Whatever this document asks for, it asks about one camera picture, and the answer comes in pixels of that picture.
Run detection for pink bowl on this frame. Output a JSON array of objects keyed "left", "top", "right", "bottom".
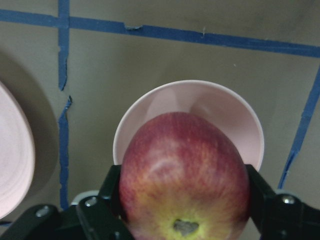
[{"left": 112, "top": 80, "right": 265, "bottom": 171}]

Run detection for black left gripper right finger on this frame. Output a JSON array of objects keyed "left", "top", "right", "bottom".
[{"left": 245, "top": 164, "right": 320, "bottom": 240}]

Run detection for pink plate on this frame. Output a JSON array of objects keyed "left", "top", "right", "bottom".
[{"left": 0, "top": 83, "right": 36, "bottom": 219}]

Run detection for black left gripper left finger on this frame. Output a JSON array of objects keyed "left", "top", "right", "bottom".
[{"left": 76, "top": 165, "right": 130, "bottom": 240}]

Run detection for red apple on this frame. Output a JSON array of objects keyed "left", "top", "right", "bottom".
[{"left": 119, "top": 112, "right": 250, "bottom": 240}]

